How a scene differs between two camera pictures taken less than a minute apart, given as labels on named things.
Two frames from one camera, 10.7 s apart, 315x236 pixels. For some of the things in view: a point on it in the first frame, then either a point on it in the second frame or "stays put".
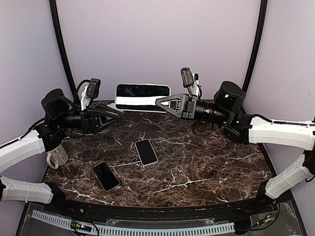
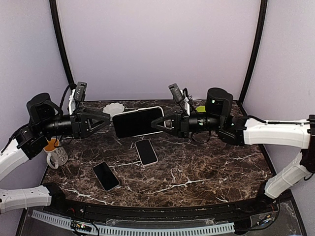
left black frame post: x=57 y=24 stays put
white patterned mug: x=57 y=157 stays put
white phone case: x=140 y=97 to x=153 y=107
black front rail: x=129 y=212 stays put
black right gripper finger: x=178 y=113 to x=174 y=132
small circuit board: x=80 y=226 stays put
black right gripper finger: x=181 y=99 to x=170 y=122
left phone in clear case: x=106 y=176 stays put
